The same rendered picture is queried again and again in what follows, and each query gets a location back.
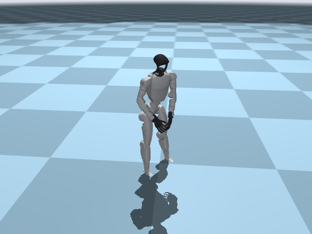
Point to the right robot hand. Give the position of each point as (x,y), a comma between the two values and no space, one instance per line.
(158,124)

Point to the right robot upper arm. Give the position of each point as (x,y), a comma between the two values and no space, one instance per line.
(144,84)

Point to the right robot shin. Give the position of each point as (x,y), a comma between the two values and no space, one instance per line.
(146,156)

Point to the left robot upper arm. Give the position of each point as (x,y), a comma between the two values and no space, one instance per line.
(172,84)

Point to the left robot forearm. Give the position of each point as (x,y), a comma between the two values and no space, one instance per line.
(172,104)

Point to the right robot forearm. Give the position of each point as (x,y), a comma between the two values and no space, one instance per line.
(145,109)

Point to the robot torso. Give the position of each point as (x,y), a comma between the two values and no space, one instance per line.
(158,90)

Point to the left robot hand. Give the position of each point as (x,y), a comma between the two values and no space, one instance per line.
(169,120)

